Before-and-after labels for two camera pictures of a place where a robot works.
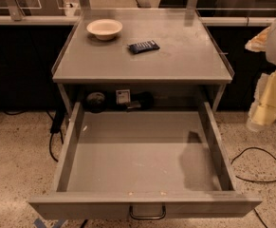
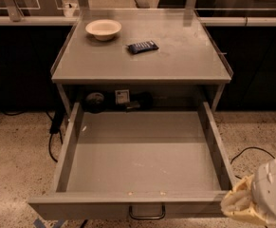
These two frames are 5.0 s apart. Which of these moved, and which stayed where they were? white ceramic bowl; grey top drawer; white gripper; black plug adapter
Moved: white gripper
Stayed: white ceramic bowl; black plug adapter; grey top drawer
